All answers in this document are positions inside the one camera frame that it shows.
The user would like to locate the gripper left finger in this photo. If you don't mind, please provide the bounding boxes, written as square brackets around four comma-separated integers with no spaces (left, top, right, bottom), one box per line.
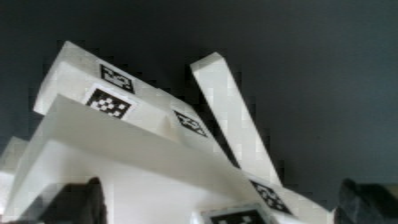
[17,177,107,224]

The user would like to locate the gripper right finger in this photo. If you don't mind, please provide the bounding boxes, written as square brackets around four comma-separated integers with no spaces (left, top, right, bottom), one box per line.
[335,179,398,224]

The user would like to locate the white chair back frame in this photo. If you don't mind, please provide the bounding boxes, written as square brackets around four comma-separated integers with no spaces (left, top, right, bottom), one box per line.
[0,44,335,224]

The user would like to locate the white chair leg tagged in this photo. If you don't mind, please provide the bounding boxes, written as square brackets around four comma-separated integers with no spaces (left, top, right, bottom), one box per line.
[202,204,276,224]

